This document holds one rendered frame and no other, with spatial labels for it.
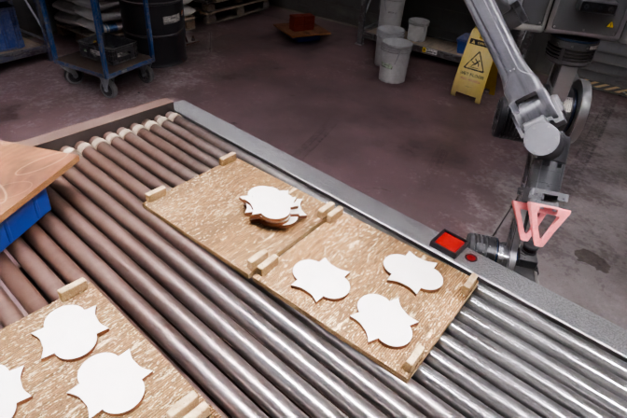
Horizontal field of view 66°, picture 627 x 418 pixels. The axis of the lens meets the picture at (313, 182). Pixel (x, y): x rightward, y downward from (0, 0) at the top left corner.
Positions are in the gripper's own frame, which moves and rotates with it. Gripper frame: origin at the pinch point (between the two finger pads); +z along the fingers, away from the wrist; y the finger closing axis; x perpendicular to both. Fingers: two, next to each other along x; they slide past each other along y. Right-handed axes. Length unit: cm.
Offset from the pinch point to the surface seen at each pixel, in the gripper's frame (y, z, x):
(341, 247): -26.8, 13.5, -36.4
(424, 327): -10.3, 23.6, -14.2
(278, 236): -26, 14, -53
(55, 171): -16, 10, -112
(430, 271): -23.4, 13.9, -14.2
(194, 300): -6, 30, -64
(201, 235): -21, 18, -72
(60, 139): -45, 3, -134
